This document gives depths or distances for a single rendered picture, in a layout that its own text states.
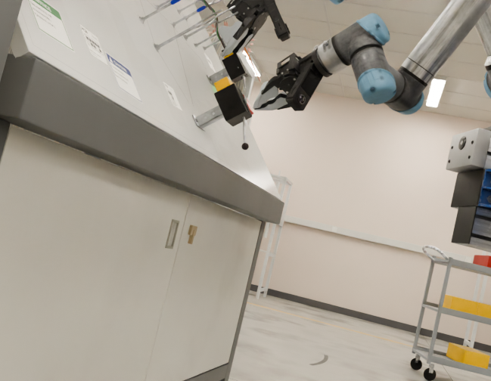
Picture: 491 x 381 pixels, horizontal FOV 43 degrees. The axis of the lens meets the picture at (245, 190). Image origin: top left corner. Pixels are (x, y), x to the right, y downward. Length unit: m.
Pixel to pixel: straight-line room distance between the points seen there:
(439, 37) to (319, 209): 8.34
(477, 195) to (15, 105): 1.13
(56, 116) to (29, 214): 0.13
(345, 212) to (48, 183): 8.98
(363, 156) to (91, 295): 8.96
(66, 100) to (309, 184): 9.12
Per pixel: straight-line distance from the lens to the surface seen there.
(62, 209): 0.83
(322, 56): 1.44
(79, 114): 0.75
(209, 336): 1.53
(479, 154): 1.54
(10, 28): 0.63
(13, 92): 0.68
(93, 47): 0.86
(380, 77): 1.34
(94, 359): 1.02
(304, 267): 9.69
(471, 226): 1.53
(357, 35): 1.41
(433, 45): 1.46
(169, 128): 1.00
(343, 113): 9.95
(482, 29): 1.81
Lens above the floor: 0.74
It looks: 4 degrees up
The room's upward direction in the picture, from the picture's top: 14 degrees clockwise
